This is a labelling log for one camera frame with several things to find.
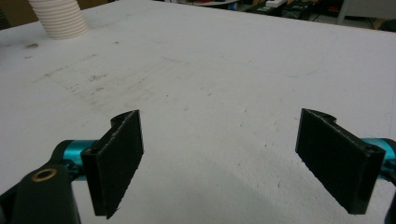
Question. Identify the white box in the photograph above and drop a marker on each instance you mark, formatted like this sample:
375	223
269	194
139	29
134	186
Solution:
275	3

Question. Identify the stack of white paper cups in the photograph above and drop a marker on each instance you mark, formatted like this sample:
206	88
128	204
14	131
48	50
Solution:
63	18

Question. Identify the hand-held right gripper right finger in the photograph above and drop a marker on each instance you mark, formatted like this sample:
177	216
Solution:
336	158

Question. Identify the white furniture frame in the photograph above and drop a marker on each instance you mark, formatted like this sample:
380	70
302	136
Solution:
361	9

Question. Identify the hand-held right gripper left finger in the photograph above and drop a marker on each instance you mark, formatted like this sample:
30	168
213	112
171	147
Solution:
118	161

